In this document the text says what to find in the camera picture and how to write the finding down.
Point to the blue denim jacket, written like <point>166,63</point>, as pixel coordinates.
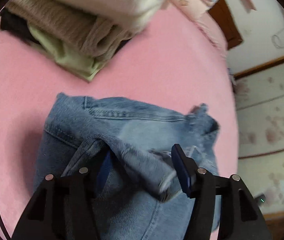
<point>141,199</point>

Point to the light green folded garment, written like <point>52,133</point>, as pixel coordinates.
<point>84,67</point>

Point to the pink bed sheet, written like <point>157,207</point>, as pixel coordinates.
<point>171,64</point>

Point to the pink flat pillow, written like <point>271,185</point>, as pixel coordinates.
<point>197,12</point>

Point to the floral sliding wardrobe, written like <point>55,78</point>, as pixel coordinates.
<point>260,113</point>

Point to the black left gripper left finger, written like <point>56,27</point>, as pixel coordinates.
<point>61,207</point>

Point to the brown wooden headboard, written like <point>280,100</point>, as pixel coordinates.
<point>221,13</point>

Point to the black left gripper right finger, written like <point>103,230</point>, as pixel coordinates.
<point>240,216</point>

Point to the black folded garment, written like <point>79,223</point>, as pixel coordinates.
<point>16,26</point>

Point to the beige knit folded sweater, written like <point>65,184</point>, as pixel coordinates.
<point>89,35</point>

